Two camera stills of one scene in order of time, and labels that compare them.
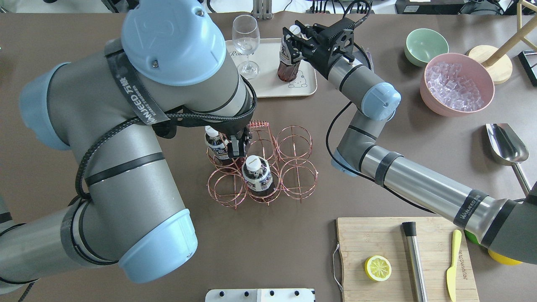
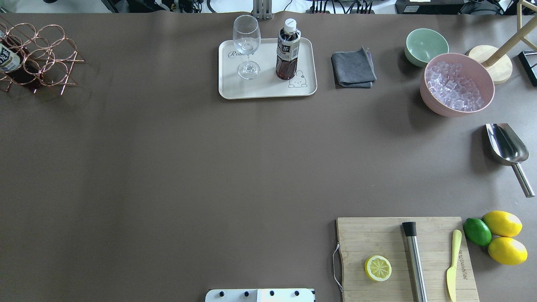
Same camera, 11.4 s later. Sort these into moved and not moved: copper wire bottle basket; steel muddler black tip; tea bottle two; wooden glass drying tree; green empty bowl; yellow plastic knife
Moved: tea bottle two; copper wire bottle basket
Not moved: green empty bowl; yellow plastic knife; wooden glass drying tree; steel muddler black tip
